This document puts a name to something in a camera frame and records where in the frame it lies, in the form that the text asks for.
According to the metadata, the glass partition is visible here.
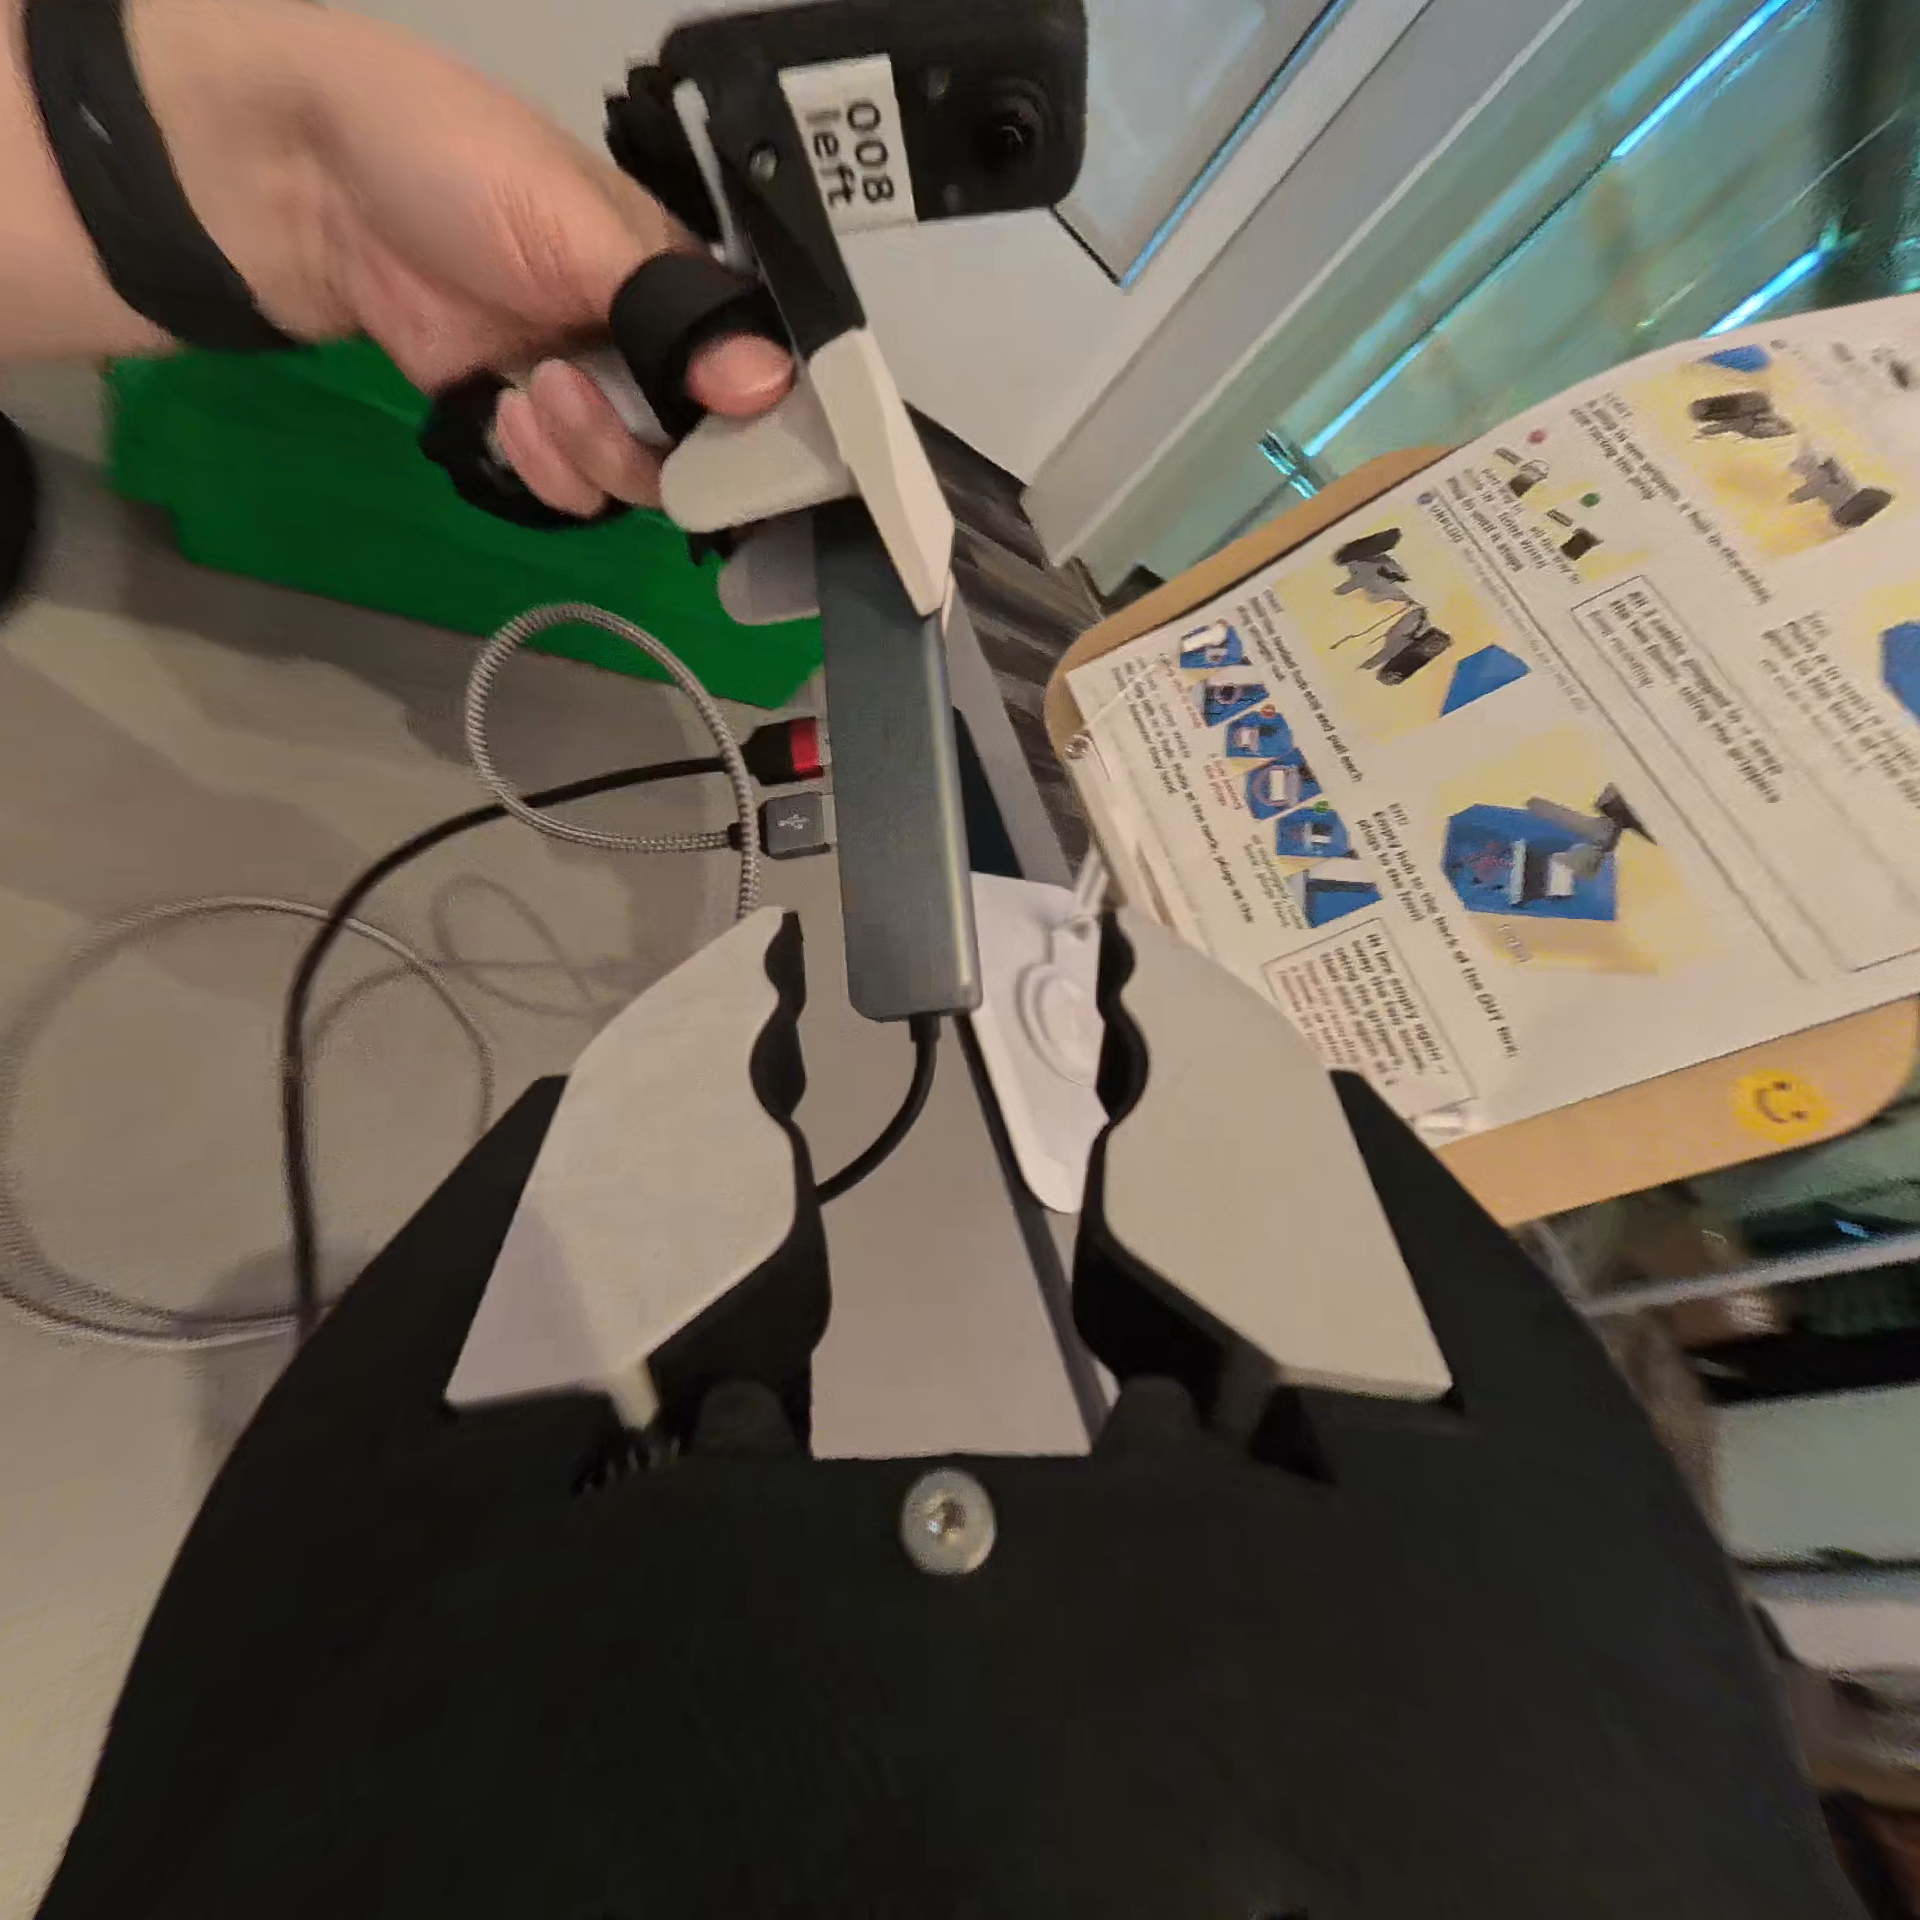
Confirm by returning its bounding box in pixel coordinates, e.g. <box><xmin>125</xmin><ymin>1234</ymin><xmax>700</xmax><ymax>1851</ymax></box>
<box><xmin>1027</xmin><ymin>0</ymin><xmax>1920</xmax><ymax>594</ymax></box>

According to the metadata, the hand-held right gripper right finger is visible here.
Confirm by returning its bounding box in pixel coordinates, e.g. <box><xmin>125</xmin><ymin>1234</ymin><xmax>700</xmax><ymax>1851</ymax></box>
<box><xmin>1070</xmin><ymin>907</ymin><xmax>1456</xmax><ymax>1415</ymax></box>

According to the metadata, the black USB cable red plug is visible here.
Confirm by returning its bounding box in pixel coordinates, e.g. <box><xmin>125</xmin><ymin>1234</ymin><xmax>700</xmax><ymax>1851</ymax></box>
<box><xmin>280</xmin><ymin>719</ymin><xmax>831</xmax><ymax>1345</ymax></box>

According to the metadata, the wooden instruction sign board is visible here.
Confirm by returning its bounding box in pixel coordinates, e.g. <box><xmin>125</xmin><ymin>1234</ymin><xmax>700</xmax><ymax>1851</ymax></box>
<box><xmin>1045</xmin><ymin>293</ymin><xmax>1920</xmax><ymax>1231</ymax></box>

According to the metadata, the grey USB hub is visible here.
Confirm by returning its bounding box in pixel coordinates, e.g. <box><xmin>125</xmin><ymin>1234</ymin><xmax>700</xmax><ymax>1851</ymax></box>
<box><xmin>814</xmin><ymin>518</ymin><xmax>985</xmax><ymax>1027</ymax></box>

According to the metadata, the green plastic bin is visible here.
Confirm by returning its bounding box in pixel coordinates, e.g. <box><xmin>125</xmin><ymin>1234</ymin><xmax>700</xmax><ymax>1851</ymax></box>
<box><xmin>103</xmin><ymin>334</ymin><xmax>827</xmax><ymax>712</ymax></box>

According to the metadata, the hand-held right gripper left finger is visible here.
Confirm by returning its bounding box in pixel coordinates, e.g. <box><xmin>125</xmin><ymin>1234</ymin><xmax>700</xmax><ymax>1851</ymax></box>
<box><xmin>441</xmin><ymin>903</ymin><xmax>837</xmax><ymax>1432</ymax></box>

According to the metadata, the black wrist strap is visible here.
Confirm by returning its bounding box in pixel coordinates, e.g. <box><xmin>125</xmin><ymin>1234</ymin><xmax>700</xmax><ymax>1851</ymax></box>
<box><xmin>22</xmin><ymin>0</ymin><xmax>308</xmax><ymax>354</ymax></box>

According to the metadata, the person's left hand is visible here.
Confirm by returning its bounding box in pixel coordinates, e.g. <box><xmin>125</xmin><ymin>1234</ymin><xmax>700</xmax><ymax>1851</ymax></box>
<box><xmin>151</xmin><ymin>0</ymin><xmax>799</xmax><ymax>521</ymax></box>

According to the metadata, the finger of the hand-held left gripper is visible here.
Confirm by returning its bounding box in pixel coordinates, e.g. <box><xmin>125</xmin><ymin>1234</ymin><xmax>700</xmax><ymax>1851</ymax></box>
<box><xmin>809</xmin><ymin>328</ymin><xmax>960</xmax><ymax>619</ymax></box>
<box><xmin>661</xmin><ymin>407</ymin><xmax>859</xmax><ymax>626</ymax></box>

